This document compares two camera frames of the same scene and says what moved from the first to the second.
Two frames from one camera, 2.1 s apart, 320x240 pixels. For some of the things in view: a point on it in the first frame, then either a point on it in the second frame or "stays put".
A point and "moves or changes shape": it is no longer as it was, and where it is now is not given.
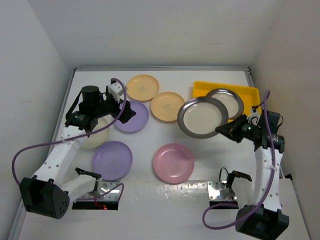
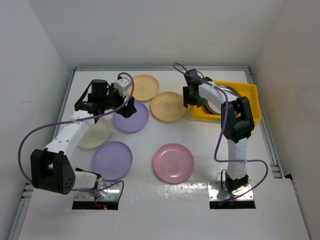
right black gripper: [231, 129] → [199, 102]
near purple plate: [112, 160] stays put
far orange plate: [143, 87] stays put
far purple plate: [138, 122] stays put
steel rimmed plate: [232, 101] moves or changes shape
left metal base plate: [104, 186] stays put
